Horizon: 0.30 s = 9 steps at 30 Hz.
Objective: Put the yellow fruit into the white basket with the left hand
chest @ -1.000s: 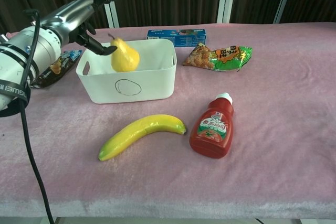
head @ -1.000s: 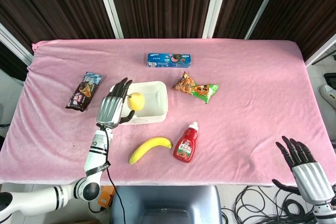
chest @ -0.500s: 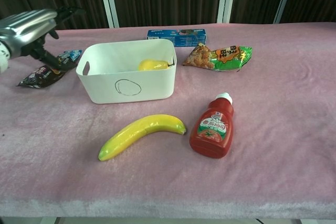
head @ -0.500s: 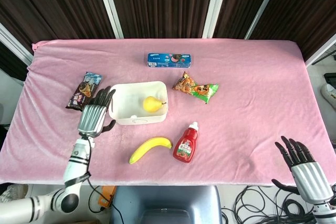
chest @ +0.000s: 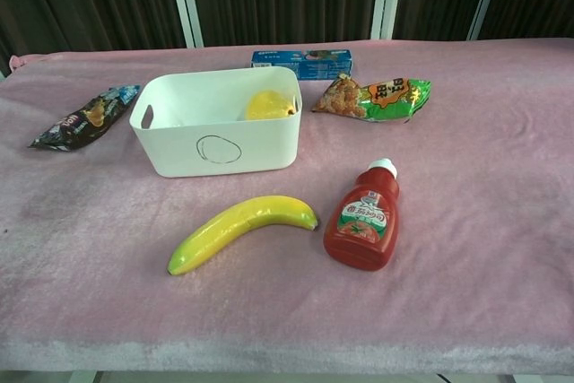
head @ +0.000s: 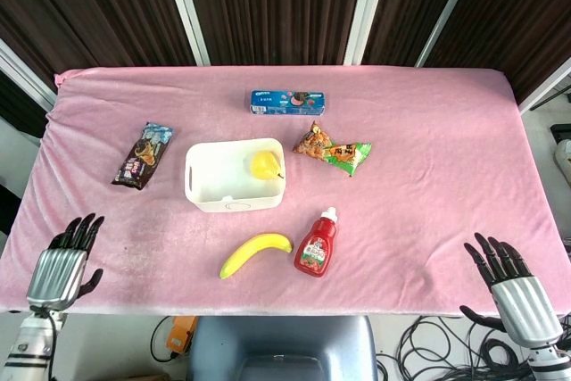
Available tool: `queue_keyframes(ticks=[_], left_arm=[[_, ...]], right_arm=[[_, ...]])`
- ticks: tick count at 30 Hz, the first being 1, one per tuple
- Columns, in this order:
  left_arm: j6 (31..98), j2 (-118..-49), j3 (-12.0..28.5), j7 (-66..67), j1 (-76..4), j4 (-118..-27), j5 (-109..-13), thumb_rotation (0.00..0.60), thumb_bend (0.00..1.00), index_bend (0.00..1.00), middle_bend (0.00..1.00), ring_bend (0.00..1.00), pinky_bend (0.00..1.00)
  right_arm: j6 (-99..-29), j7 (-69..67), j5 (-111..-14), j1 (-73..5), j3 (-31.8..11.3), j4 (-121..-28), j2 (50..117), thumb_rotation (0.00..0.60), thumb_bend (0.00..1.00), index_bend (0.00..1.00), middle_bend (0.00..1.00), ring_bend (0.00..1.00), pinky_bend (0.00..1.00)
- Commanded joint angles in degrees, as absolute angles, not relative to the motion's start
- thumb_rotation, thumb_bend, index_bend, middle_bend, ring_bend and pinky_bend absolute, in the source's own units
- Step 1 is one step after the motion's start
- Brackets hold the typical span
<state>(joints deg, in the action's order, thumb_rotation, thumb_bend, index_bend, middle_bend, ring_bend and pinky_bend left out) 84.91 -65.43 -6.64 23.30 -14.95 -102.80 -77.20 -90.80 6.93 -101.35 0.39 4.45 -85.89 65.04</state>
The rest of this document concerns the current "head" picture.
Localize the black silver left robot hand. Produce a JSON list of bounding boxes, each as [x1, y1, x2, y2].
[[26, 213, 106, 313]]

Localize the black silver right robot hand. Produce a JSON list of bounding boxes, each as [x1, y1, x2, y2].
[[459, 232, 564, 349]]

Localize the yellow pear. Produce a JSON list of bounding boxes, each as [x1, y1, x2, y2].
[[247, 149, 286, 181]]

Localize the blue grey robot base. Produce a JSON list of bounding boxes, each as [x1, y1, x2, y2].
[[186, 314, 380, 381]]

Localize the orange corded pendant controller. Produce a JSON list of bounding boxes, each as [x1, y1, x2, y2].
[[164, 316, 198, 360]]

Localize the white plastic bin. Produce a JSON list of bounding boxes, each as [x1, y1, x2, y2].
[[184, 137, 286, 214]]

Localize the blue cookie box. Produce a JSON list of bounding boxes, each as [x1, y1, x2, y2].
[[249, 88, 326, 117]]

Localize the dark brown snack bag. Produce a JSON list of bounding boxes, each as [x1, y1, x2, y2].
[[111, 121, 175, 191]]

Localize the pink table cloth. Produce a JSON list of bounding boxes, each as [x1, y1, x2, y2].
[[0, 64, 571, 316]]

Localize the yellow banana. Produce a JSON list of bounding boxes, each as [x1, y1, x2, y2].
[[219, 232, 294, 280]]

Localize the red ketchup bottle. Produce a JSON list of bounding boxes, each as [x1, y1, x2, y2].
[[294, 206, 339, 279]]

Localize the green orange snack bag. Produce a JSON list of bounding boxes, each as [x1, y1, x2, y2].
[[292, 120, 373, 178]]

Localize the black cable tangle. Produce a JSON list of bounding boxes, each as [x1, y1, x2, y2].
[[377, 314, 571, 381]]

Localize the black cable loop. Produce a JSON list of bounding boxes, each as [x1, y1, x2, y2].
[[149, 316, 179, 362]]

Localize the white frame post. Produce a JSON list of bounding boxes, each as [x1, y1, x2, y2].
[[343, 0, 393, 66], [159, 0, 211, 66], [414, 0, 485, 69], [518, 57, 571, 114], [0, 39, 57, 112]]

